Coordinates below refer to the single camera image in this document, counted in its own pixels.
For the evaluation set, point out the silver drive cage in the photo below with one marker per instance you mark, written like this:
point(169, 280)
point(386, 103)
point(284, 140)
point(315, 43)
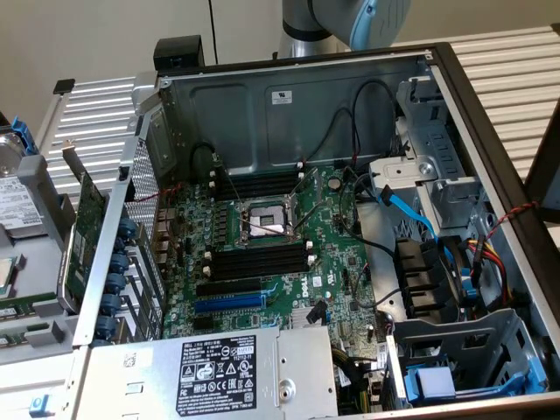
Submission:
point(437, 144)

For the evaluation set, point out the dark brown panel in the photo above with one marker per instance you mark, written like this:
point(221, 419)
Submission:
point(547, 175)

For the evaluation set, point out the CPU chip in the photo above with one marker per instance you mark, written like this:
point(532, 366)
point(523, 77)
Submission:
point(6, 275)

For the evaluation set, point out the green Dell motherboard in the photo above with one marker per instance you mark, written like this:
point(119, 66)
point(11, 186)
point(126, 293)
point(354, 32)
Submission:
point(332, 245)

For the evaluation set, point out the blue plastic disk clip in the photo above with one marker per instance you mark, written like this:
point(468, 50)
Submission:
point(22, 131)

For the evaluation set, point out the blue expansion slot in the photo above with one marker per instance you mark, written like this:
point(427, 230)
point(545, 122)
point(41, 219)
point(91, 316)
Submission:
point(227, 304)

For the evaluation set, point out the raised socket cover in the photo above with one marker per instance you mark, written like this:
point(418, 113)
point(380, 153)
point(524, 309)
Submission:
point(308, 184)

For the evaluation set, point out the long black expansion slot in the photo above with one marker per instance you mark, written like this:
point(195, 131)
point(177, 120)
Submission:
point(227, 287)

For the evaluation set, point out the blue square latch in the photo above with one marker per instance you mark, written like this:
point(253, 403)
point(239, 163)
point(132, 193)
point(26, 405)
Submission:
point(39, 406)

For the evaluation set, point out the green graphics card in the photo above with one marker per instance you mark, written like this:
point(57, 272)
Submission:
point(85, 227)

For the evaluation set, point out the open PC case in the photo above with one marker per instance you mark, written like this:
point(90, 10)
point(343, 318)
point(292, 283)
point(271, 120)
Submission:
point(332, 131)

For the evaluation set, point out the black fan shroud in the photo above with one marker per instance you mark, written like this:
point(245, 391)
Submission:
point(420, 271)

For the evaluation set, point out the hard disk white label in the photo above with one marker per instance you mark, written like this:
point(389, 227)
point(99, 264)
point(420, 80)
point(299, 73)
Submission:
point(17, 201)

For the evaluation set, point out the grey parts rack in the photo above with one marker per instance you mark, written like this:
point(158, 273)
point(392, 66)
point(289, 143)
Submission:
point(37, 267)

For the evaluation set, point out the small silver heatsink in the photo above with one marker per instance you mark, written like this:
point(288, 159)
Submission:
point(299, 318)

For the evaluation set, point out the light grey metal panel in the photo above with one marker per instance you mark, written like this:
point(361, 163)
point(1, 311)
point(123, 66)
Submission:
point(26, 380)

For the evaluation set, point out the blue disk bracket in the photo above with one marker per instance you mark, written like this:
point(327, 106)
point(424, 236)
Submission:
point(409, 385)

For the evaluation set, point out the grey disk bay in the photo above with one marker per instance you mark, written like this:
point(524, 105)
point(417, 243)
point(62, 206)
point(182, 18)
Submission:
point(481, 332)

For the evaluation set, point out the short black expansion slot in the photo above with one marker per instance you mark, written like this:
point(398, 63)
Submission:
point(203, 323)

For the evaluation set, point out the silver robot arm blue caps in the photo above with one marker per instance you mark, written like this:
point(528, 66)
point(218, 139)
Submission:
point(302, 26)

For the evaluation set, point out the round coin battery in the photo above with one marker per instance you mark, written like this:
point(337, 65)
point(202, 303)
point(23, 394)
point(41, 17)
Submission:
point(335, 183)

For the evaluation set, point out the CPU socket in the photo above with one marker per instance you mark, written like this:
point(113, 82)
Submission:
point(264, 219)

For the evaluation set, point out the black box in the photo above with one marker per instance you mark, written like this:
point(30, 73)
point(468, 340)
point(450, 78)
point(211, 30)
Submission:
point(179, 50)

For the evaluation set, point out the silver power supply with label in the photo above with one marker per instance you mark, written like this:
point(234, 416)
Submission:
point(144, 380)

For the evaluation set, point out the thin metal locking lever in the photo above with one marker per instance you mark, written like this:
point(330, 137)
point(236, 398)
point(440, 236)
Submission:
point(308, 217)
point(232, 184)

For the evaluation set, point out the blue card retention clip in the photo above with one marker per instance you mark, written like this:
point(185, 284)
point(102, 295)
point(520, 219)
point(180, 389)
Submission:
point(128, 228)
point(119, 263)
point(111, 305)
point(106, 326)
point(116, 283)

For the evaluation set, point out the silver port block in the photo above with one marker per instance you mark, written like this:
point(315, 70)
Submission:
point(166, 227)

